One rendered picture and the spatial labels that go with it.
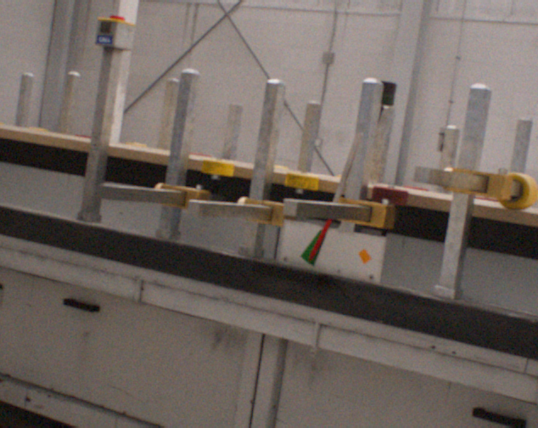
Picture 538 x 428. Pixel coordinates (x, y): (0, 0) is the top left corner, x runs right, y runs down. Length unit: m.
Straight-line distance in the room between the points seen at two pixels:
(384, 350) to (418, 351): 0.08
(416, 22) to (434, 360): 8.02
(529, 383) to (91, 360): 1.38
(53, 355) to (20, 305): 0.20
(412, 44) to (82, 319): 7.35
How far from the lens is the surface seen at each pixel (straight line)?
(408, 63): 10.20
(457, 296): 2.32
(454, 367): 2.34
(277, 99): 2.53
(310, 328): 2.49
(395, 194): 2.44
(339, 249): 2.41
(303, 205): 2.13
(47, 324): 3.30
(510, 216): 2.44
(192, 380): 2.97
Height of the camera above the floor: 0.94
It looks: 3 degrees down
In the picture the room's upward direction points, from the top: 8 degrees clockwise
